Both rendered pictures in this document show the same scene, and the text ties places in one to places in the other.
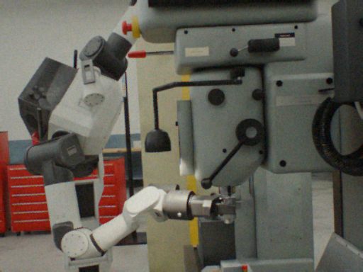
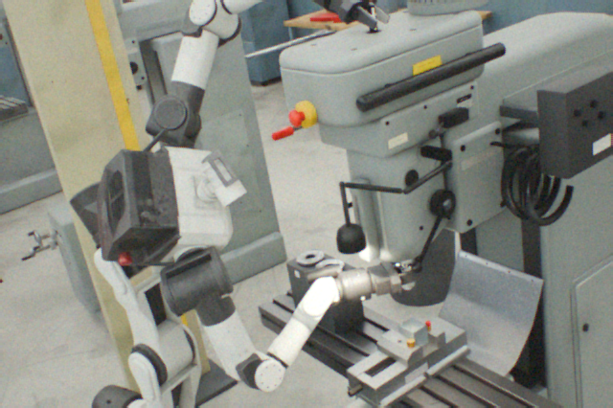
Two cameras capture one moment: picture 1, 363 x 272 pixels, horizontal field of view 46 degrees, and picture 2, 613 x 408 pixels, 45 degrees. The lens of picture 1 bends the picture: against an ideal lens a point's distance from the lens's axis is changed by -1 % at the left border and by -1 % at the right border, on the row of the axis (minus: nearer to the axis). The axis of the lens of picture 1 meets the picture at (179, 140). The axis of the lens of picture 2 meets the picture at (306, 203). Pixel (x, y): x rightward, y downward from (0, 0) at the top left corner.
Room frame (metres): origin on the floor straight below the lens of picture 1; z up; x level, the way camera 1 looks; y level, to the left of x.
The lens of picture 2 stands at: (-0.17, 0.97, 2.24)
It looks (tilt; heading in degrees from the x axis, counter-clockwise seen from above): 23 degrees down; 329
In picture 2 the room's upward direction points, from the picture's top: 10 degrees counter-clockwise
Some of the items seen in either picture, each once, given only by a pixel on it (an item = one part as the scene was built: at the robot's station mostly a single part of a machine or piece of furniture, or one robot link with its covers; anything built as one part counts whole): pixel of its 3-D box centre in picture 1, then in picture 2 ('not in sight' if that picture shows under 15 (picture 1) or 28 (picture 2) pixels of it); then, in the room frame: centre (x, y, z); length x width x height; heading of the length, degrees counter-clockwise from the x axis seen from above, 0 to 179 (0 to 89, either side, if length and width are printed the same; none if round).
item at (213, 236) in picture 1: (215, 236); (324, 288); (1.61, -0.12, 1.04); 0.22 x 0.12 x 0.20; 2
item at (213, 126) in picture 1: (225, 126); (397, 194); (1.20, -0.13, 1.47); 0.21 x 0.19 x 0.32; 2
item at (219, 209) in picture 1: (224, 209); (409, 279); (1.18, -0.11, 1.24); 0.06 x 0.02 x 0.03; 67
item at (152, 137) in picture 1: (157, 139); (350, 236); (1.16, 0.06, 1.44); 0.07 x 0.07 x 0.06
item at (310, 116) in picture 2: (135, 27); (306, 114); (1.20, 0.10, 1.76); 0.06 x 0.02 x 0.06; 2
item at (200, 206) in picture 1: (198, 206); (373, 282); (1.24, -0.04, 1.24); 0.13 x 0.12 x 0.10; 157
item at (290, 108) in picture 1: (291, 122); (448, 169); (1.21, -0.32, 1.47); 0.24 x 0.19 x 0.26; 2
